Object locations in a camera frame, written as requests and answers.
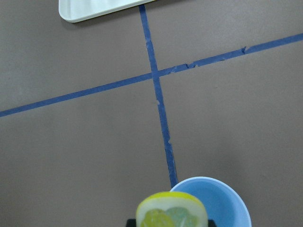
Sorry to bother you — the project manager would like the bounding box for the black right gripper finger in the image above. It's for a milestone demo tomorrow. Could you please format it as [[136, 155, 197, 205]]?
[[125, 218, 217, 227]]

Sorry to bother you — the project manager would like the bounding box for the lemon slice stack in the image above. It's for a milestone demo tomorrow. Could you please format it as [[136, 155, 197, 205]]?
[[135, 192, 208, 227]]

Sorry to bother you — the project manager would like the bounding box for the light blue plastic cup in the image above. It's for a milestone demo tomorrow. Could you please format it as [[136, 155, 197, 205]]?
[[171, 176, 252, 227]]

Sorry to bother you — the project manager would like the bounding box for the cream bear tray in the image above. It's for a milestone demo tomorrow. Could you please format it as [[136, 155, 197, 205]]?
[[58, 0, 152, 23]]

